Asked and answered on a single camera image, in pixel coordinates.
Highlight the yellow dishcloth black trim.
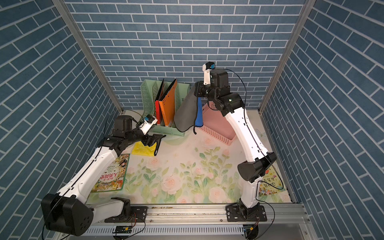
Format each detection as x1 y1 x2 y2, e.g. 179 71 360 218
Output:
132 142 157 157

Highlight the blue grey dishcloth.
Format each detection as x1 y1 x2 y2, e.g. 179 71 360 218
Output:
174 82 204 135

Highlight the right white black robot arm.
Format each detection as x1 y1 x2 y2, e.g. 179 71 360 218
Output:
195 69 277 215

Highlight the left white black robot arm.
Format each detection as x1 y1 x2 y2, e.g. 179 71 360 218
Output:
41 115 163 236

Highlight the red black folder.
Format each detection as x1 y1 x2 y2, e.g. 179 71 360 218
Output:
155 80 165 125

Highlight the pink plastic basket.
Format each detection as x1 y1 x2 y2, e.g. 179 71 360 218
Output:
201 103 236 146

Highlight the orange folder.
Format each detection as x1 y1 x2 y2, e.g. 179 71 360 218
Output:
159 79 178 127

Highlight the left picture book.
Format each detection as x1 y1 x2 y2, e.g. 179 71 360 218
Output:
91 154 130 193

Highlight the picture book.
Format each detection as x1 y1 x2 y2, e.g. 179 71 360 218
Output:
258 165 287 199
91 154 130 193

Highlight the right picture book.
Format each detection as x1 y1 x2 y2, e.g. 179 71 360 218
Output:
258 165 287 199

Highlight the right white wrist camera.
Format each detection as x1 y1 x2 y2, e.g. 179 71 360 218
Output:
202 62 216 85

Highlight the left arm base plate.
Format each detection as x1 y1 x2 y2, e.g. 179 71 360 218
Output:
104 206 148 223

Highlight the grey slotted cable duct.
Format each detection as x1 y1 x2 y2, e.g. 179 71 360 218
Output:
82 224 245 237

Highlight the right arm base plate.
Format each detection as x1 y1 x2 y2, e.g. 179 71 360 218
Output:
226 204 268 222

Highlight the aluminium mounting rail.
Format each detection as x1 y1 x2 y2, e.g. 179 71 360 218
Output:
92 203 310 225

